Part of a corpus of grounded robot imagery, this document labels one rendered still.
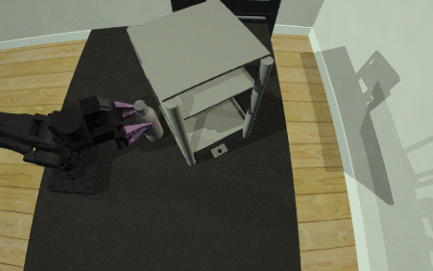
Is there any grey bottle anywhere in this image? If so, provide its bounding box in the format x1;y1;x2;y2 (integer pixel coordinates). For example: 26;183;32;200
133;100;163;141

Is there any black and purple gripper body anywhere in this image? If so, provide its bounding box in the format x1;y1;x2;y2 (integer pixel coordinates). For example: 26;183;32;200
87;102;129;150

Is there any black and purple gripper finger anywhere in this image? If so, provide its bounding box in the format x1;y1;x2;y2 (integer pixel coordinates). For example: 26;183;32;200
124;123;153;146
114;101;135;121

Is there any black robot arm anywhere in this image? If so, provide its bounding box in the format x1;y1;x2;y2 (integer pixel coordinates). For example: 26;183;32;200
0;96;114;180

